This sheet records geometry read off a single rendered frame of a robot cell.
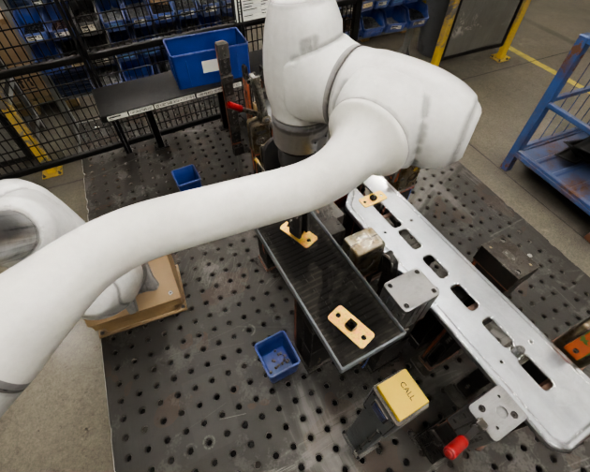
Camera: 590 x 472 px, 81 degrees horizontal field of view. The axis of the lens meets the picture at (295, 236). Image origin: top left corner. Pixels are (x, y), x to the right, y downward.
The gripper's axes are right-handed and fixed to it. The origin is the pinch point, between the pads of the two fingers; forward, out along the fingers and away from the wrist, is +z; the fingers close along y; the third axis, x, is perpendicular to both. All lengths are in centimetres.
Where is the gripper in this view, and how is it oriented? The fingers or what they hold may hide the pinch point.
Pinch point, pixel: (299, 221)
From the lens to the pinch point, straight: 73.2
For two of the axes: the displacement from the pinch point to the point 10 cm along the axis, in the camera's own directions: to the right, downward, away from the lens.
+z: 0.0, 6.2, 7.9
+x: -7.3, -5.4, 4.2
